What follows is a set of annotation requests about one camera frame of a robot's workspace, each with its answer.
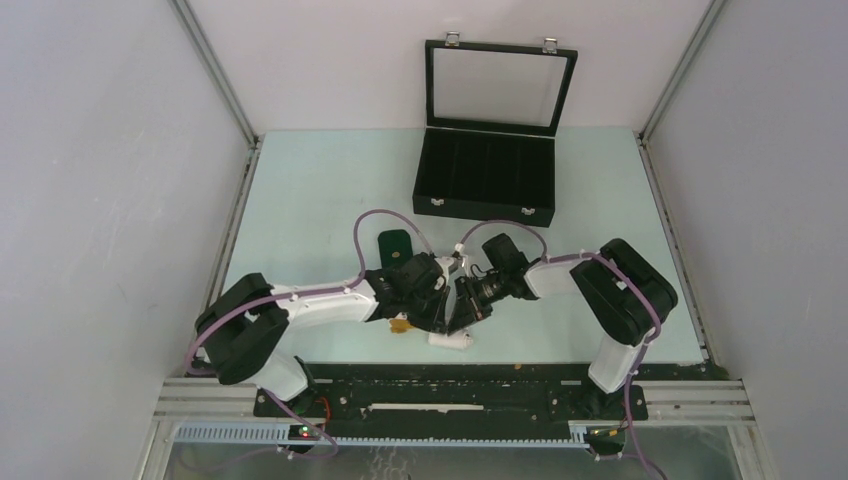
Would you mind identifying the green snowman sock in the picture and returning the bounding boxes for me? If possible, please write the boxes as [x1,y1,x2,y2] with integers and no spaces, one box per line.
[376,229,423,335]

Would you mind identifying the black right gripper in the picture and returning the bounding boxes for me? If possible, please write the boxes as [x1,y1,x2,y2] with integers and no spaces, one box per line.
[446,270,509,335]

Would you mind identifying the black display case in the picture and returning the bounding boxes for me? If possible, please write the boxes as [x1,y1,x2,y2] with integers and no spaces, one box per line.
[412,32,579,227]

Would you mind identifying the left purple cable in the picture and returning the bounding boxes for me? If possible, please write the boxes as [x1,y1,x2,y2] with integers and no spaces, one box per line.
[184,209,435,458]

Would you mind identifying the aluminium frame post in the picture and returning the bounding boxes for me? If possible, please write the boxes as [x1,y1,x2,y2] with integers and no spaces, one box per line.
[638,0,729,144]
[169,0,260,148]

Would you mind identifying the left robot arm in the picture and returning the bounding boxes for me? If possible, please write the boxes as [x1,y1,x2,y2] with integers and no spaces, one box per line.
[195,253,456,417]

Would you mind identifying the white sock with black stripes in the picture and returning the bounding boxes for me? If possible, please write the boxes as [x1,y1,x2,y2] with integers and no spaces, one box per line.
[427,330,474,351]

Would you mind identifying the purple cable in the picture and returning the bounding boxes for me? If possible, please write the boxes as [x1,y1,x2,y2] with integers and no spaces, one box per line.
[184,209,435,458]
[457,219,664,480]

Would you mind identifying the right aluminium frame post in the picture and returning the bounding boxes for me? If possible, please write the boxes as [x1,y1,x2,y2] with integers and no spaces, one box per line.
[638,0,729,144]

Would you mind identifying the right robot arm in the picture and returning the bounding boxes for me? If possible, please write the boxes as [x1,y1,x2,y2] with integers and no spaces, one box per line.
[442,233,678,418]

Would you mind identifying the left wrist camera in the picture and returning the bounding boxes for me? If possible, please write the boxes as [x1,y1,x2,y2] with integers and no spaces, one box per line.
[435,256,461,290]

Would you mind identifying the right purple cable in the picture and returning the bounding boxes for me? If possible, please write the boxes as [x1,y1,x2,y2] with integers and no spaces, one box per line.
[457,219,664,480]

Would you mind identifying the left aluminium frame post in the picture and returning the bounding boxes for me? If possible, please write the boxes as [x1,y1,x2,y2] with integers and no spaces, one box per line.
[169,0,260,148]

